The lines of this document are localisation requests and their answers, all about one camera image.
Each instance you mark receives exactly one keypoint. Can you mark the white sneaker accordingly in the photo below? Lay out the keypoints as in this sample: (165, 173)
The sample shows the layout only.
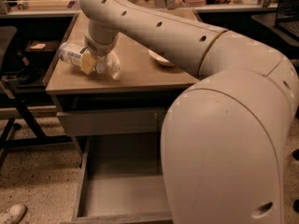
(14, 214)

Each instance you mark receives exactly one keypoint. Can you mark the white paper bowl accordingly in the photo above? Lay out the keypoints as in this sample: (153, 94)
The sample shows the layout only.
(159, 59)

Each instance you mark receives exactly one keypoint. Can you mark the grey open middle drawer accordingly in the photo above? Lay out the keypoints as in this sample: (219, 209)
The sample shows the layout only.
(121, 181)

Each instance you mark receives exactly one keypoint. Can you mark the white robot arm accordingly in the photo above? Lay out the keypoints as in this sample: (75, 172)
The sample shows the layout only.
(223, 139)

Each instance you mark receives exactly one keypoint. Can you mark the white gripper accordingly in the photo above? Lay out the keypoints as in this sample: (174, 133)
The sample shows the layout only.
(100, 48)

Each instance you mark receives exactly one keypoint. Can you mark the grey drawer cabinet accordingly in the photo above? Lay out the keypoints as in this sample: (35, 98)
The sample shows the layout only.
(143, 83)

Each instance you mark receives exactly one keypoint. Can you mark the black laptop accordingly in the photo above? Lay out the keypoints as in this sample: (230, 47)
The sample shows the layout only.
(287, 17)

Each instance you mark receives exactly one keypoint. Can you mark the black box with note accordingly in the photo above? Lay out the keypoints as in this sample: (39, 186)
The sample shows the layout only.
(42, 46)

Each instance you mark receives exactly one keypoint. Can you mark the blue plastic bottle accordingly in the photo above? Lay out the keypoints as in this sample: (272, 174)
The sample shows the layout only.
(108, 65)

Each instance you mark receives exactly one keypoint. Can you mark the grey top drawer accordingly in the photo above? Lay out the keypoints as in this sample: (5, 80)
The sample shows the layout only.
(112, 121)

